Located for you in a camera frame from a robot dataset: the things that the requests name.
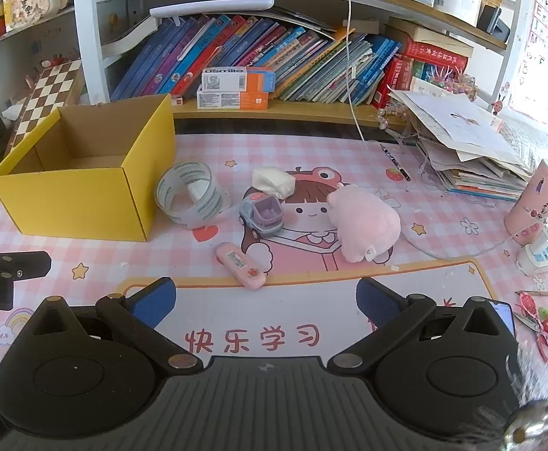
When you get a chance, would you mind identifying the row of colourful books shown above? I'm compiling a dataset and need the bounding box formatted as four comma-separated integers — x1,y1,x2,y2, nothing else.
109,12,403,106

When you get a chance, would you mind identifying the white cable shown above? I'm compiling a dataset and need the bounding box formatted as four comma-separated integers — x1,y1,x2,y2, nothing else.
341,0,548,260

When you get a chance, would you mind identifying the red thick dictionary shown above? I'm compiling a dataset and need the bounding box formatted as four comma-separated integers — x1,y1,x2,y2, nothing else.
403,40,469,73

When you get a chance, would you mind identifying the pink cylindrical holder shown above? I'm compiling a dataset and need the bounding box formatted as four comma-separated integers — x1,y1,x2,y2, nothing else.
504,159,548,246

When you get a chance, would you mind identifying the pink eraser case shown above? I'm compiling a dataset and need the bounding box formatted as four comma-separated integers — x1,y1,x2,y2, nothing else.
216,242,266,289

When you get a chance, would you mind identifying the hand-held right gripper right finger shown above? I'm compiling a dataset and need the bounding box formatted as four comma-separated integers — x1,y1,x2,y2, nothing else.
326,276,516,377

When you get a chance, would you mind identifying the yellow cardboard box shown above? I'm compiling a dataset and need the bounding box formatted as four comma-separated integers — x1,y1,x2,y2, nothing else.
0,94,177,243

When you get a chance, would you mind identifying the white lamp bar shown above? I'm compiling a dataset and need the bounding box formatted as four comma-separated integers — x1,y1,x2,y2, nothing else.
149,0,275,24

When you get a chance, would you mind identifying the white charger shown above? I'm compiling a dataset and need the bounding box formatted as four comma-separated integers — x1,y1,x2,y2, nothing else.
517,225,548,277

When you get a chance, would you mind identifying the brown white chessboard box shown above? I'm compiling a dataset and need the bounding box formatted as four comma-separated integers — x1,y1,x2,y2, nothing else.
4,60,87,160

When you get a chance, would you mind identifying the smartphone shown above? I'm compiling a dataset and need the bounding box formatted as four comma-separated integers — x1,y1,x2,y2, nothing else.
490,298,517,334

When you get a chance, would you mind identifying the pink cartoon desk mat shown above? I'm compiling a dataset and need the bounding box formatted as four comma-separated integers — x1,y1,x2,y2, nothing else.
0,132,548,386

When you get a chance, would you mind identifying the white orange toothpaste box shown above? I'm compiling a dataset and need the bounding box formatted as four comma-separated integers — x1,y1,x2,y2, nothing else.
202,67,276,92
196,85,269,110

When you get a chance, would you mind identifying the black pen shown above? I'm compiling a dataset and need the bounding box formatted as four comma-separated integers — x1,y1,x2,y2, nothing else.
381,145,412,182

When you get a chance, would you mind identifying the grey purple toy truck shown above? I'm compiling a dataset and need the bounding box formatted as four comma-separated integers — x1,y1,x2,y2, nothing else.
239,189,284,238

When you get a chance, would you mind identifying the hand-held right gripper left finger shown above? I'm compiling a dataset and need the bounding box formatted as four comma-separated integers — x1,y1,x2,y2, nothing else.
29,276,205,377

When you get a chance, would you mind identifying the stack of papers and booklets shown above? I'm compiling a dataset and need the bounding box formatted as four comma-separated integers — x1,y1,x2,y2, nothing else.
386,77,544,203

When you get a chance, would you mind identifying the beige thick book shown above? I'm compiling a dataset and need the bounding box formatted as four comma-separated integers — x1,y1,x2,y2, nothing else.
386,16,474,57

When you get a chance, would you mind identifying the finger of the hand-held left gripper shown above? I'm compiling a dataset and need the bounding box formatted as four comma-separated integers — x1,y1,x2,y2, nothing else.
0,250,52,283

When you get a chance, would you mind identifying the white foam block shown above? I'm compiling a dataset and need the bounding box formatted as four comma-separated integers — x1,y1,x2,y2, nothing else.
252,168,296,199

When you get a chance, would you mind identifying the pink plush toy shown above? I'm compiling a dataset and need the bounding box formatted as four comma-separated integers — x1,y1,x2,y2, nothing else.
326,185,401,263

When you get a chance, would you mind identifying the clear tape roll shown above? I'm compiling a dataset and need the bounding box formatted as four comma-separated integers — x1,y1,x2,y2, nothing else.
155,160,231,230

